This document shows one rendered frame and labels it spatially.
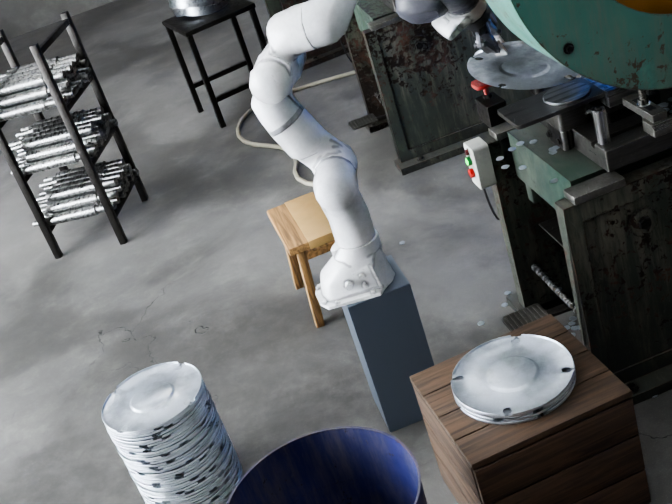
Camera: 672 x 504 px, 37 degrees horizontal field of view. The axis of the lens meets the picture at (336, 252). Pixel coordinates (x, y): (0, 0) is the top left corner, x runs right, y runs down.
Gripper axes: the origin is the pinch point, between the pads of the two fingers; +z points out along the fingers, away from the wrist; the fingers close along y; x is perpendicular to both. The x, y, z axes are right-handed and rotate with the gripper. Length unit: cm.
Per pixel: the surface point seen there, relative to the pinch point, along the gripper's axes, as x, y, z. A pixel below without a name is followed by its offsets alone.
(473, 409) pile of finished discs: 3, -89, 2
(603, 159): -21.5, -24.5, 20.3
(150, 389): 99, -86, 7
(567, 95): -11.4, -5.3, 23.0
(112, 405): 108, -91, 3
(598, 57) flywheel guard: -30.6, -18.7, -25.5
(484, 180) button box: 18, -19, 46
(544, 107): -6.3, -9.1, 20.1
